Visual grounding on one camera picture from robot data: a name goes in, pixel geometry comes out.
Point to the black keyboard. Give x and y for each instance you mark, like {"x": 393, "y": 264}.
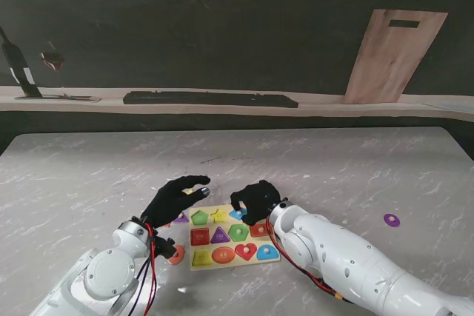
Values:
{"x": 207, "y": 99}

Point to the flat thin tray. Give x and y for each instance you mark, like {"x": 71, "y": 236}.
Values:
{"x": 63, "y": 98}

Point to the red square puzzle piece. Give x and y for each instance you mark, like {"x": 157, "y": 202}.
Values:
{"x": 166, "y": 224}

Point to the orange rectangle puzzle piece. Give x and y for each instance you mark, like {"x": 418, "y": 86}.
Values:
{"x": 256, "y": 232}

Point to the orange oval puzzle piece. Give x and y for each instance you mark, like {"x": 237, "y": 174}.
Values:
{"x": 178, "y": 255}

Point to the red and black object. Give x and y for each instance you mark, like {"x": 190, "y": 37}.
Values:
{"x": 52, "y": 60}

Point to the purple triangle puzzle piece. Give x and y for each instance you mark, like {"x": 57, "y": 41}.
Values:
{"x": 180, "y": 218}

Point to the purple circle puzzle piece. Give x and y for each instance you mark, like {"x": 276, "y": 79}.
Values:
{"x": 392, "y": 220}

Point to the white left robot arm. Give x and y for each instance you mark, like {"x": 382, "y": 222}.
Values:
{"x": 103, "y": 279}

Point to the wooden cutting board with slot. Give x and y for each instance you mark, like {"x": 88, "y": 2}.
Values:
{"x": 392, "y": 57}

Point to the wooden shape puzzle board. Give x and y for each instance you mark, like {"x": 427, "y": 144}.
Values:
{"x": 229, "y": 257}

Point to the light wooden shelf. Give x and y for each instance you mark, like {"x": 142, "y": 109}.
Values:
{"x": 333, "y": 109}

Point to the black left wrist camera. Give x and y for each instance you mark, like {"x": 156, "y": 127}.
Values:
{"x": 164, "y": 247}

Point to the pale blue flat sheet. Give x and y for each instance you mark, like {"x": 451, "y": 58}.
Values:
{"x": 450, "y": 107}

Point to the black bottle-shaped stand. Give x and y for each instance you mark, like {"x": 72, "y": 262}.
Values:
{"x": 20, "y": 68}

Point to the green hexagon puzzle piece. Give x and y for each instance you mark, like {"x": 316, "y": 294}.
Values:
{"x": 234, "y": 234}

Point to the blue semicircle puzzle piece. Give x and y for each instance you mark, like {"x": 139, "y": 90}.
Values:
{"x": 272, "y": 254}

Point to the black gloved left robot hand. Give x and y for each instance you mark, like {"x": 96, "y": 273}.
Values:
{"x": 166, "y": 203}

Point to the blue diamond puzzle piece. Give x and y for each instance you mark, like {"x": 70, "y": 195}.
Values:
{"x": 234, "y": 214}

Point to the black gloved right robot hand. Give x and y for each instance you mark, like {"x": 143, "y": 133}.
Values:
{"x": 259, "y": 201}

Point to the red heart puzzle piece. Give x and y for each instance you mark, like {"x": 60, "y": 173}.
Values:
{"x": 250, "y": 253}

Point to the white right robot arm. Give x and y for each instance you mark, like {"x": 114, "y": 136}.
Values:
{"x": 352, "y": 257}

